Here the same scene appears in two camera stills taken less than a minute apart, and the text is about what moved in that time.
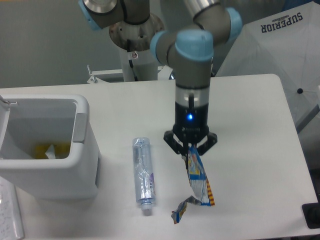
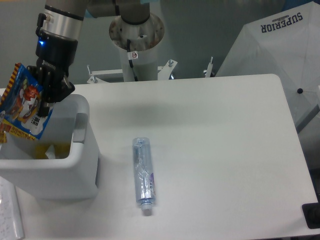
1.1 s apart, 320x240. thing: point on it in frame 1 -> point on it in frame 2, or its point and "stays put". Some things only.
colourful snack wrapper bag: [199, 185] -> [19, 106]
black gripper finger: [212, 139] -> [34, 71]
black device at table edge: [311, 212] stays put
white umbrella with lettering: [286, 43] stays put
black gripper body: [191, 122] -> [57, 52]
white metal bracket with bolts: [94, 80] stays put
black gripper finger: [181, 149] -> [57, 90]
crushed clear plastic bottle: [144, 173] stays put
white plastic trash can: [28, 120] stays put
